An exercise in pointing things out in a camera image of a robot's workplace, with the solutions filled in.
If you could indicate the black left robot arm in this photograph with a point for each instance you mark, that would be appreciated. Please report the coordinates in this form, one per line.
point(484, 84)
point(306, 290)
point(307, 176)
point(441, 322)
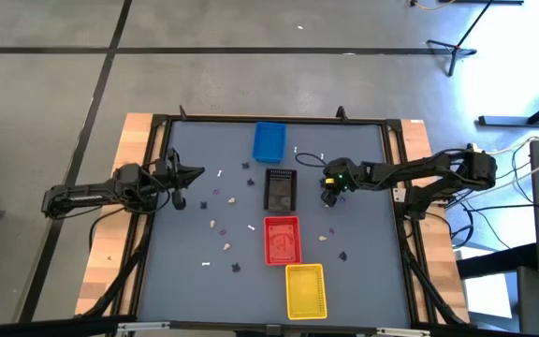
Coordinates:
point(87, 195)

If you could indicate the black plastic basket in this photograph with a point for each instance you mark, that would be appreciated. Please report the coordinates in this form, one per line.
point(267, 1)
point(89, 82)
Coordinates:
point(280, 192)

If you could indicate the blue plastic basket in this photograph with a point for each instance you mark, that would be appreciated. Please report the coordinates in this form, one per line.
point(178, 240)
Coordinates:
point(269, 142)

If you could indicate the red plastic basket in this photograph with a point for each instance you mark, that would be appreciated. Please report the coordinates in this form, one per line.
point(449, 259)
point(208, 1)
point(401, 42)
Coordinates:
point(282, 241)

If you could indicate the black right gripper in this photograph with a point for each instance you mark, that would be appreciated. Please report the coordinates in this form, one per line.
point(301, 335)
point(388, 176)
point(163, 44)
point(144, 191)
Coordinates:
point(350, 177)

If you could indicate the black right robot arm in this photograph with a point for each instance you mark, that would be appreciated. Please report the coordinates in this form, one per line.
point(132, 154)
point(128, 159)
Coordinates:
point(391, 174)

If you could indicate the aluminium camera mount bar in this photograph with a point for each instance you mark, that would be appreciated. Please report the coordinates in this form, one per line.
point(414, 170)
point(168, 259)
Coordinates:
point(143, 326)

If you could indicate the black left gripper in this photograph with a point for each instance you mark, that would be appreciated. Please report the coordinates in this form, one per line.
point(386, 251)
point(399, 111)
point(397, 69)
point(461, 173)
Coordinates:
point(164, 175)

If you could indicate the black metal table frame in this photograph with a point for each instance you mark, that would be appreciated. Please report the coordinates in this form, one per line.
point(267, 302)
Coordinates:
point(213, 117)

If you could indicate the yellow plastic basket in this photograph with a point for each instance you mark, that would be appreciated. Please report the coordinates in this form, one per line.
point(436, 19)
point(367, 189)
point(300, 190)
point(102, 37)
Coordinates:
point(306, 292)

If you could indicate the black tripod stand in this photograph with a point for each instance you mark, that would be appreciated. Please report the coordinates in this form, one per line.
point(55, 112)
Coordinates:
point(457, 48)

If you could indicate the black desk foot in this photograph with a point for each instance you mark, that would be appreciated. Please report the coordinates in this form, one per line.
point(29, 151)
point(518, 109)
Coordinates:
point(494, 262)
point(522, 121)

